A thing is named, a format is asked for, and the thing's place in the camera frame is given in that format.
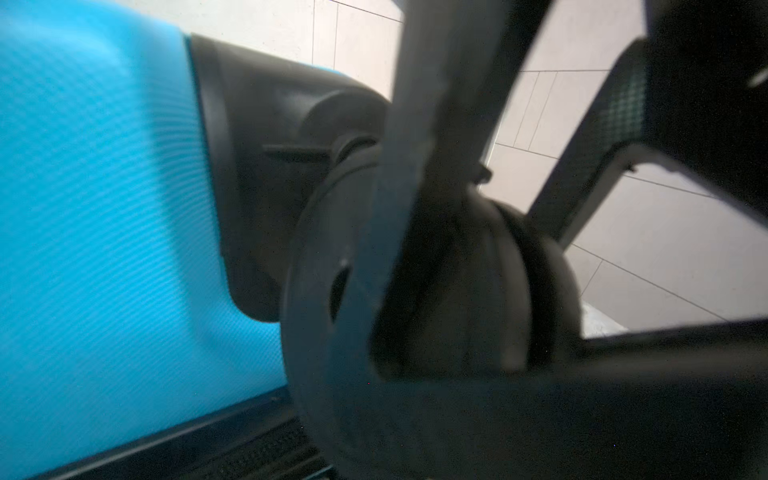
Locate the blue suitcase black lining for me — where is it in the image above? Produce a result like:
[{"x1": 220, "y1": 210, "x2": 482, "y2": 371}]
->
[{"x1": 0, "y1": 0, "x2": 583, "y2": 480}]

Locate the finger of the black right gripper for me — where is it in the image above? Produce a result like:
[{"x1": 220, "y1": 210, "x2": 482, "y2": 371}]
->
[
  {"x1": 528, "y1": 1, "x2": 767, "y2": 246},
  {"x1": 327, "y1": 1, "x2": 767, "y2": 479}
]

